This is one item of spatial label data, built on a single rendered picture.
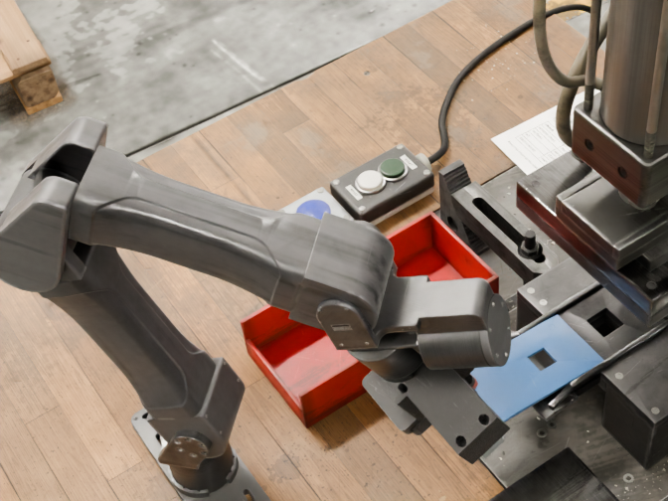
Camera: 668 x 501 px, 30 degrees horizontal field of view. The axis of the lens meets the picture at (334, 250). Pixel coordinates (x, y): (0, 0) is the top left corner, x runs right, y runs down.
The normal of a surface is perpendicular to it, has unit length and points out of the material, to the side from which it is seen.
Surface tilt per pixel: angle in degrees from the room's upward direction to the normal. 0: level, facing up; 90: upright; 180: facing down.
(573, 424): 0
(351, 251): 19
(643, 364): 0
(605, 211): 0
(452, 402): 25
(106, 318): 92
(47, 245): 90
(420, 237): 90
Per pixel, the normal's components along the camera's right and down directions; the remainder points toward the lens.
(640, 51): -0.55, 0.67
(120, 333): -0.18, 0.75
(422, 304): -0.38, -0.65
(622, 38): -0.86, 0.44
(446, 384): -0.43, -0.38
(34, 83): 0.47, 0.64
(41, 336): -0.10, -0.65
